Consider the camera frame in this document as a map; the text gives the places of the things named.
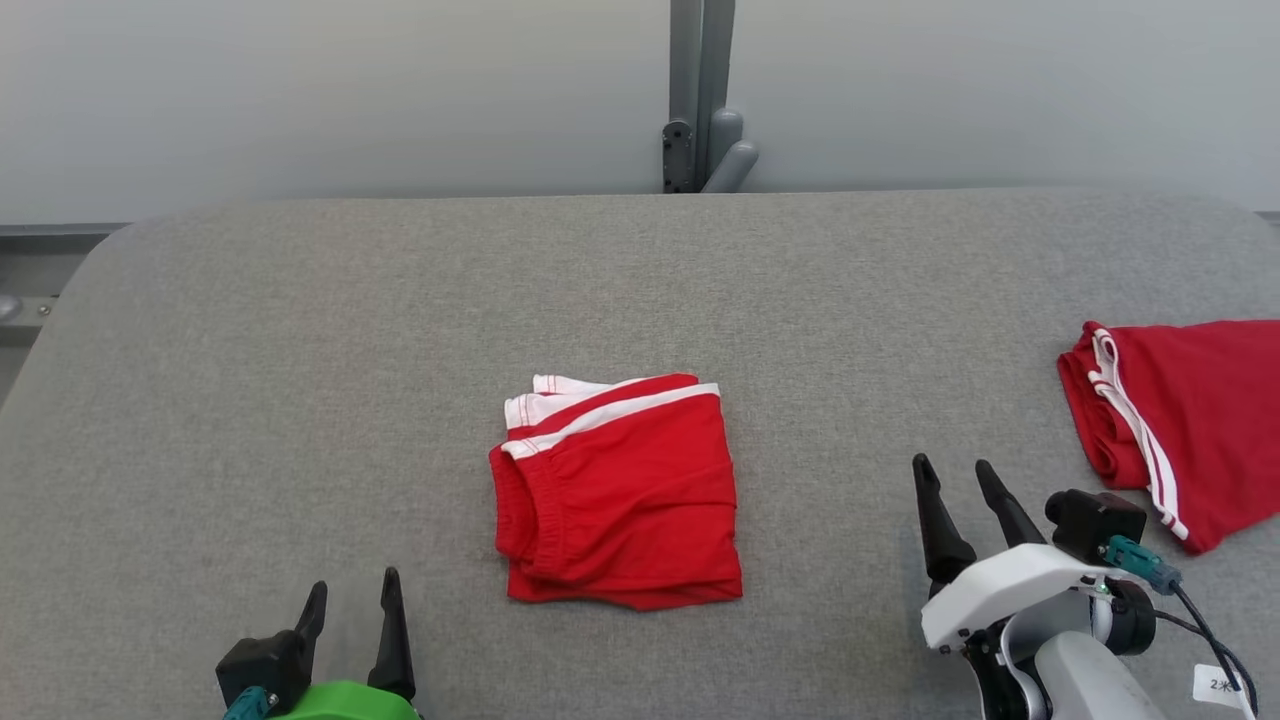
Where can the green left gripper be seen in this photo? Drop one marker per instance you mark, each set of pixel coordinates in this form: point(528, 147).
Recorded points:
point(345, 703)

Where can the grey metal side frame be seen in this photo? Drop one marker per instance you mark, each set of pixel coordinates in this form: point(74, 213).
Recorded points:
point(40, 260)

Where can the grey metal upright post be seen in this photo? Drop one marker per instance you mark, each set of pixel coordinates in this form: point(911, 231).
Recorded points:
point(700, 90)

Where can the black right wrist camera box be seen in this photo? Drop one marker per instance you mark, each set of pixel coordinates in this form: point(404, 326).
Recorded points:
point(1095, 520)

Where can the teal left camera connector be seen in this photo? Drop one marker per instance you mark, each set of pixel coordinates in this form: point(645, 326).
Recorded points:
point(245, 706)

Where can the teal right camera connector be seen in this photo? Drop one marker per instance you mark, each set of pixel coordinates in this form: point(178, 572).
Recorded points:
point(1140, 562)

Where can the red shorts with white trim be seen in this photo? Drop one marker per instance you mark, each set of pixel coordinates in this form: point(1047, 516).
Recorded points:
point(630, 500)

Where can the red white striped shirt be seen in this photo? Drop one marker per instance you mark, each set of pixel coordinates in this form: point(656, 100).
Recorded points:
point(1210, 410)

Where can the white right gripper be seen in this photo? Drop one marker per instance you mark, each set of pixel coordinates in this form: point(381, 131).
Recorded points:
point(1010, 585)

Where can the teal camera connector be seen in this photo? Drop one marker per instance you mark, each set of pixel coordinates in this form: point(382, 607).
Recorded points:
point(245, 706)
point(1140, 562)

